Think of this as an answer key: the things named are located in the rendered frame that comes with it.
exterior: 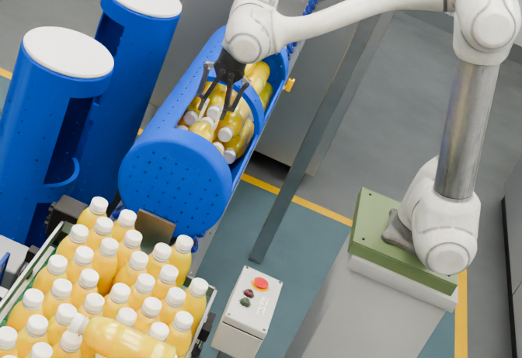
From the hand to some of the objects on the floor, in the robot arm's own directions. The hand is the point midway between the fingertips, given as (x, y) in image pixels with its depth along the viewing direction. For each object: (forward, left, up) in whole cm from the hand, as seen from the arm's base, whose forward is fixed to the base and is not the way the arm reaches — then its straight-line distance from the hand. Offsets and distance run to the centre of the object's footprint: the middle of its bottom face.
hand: (210, 115), depth 261 cm
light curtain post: (-22, -122, -117) cm, 171 cm away
